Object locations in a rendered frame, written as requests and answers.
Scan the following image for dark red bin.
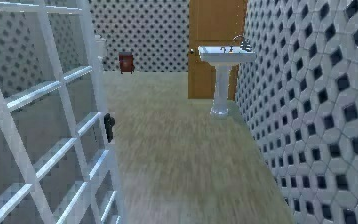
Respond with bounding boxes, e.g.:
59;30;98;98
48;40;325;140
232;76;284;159
118;51;136;75

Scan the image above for grey sink faucet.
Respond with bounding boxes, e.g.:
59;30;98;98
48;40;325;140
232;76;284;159
232;34;254;53

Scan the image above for white glass-pane door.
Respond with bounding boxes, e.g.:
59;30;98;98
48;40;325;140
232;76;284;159
0;0;125;224

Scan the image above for brown wooden door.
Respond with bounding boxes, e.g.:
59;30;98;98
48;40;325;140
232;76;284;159
187;0;248;101

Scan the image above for white pedestal sink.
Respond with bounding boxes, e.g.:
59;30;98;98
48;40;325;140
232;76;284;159
198;45;257;118

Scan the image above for black door handle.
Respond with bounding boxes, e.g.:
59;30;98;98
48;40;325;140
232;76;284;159
103;112;116;144

